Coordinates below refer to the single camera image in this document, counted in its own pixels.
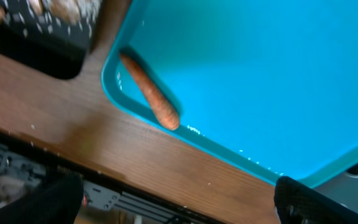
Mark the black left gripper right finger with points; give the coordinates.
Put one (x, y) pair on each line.
(298, 204)

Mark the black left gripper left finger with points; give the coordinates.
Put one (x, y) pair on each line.
(58, 203)

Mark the orange carrot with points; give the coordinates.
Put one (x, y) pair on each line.
(163, 110)

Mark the teal plastic tray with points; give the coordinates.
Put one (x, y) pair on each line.
(269, 86)

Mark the black tray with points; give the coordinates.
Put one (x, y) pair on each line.
(59, 56)

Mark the rice and peanut pile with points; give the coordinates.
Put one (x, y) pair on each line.
(73, 17)

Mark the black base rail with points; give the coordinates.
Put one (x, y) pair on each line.
(24, 168)

